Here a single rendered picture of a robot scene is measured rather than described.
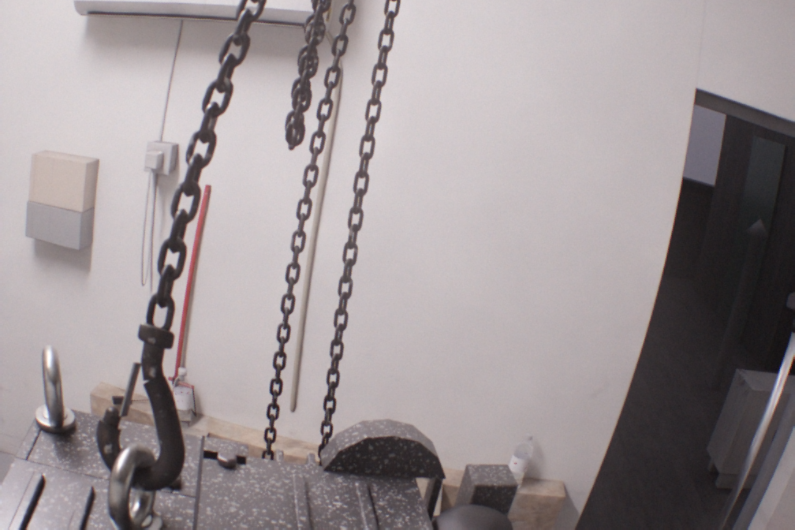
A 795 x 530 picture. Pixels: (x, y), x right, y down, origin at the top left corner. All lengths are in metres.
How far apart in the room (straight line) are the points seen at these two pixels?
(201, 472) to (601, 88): 1.87
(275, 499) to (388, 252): 1.77
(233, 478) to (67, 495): 0.15
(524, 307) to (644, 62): 0.85
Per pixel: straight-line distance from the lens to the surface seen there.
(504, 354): 2.39
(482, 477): 0.66
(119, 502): 0.47
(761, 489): 3.16
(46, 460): 0.59
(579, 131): 2.25
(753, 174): 7.80
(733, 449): 4.24
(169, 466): 0.48
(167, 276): 0.48
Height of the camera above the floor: 1.94
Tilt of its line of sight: 14 degrees down
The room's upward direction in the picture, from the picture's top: 10 degrees clockwise
